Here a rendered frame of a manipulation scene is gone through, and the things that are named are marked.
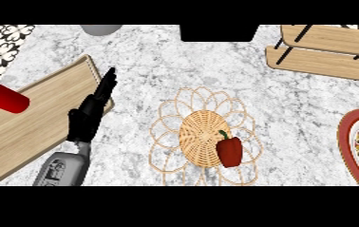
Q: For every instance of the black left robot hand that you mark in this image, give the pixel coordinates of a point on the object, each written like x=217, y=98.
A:
x=89, y=113

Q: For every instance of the red cylinder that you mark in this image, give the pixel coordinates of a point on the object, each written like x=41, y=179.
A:
x=10, y=100

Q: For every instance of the pale wooden cutting board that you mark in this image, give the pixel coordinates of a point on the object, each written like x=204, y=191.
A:
x=44, y=110

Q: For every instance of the grey round pot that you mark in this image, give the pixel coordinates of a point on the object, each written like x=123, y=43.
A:
x=100, y=29

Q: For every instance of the woven wicker flower placemat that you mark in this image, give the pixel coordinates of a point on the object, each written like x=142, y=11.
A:
x=205, y=139

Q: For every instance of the wooden tiered shelf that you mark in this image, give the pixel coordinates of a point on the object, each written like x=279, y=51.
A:
x=318, y=52

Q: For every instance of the red bell pepper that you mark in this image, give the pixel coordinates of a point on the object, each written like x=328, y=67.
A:
x=229, y=151

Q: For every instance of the black appliance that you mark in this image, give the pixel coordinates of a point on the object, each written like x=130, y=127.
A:
x=219, y=33

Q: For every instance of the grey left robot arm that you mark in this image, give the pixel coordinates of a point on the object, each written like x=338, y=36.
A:
x=65, y=169

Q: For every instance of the red rimmed plate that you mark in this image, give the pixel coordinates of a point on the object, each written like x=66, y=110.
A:
x=349, y=143

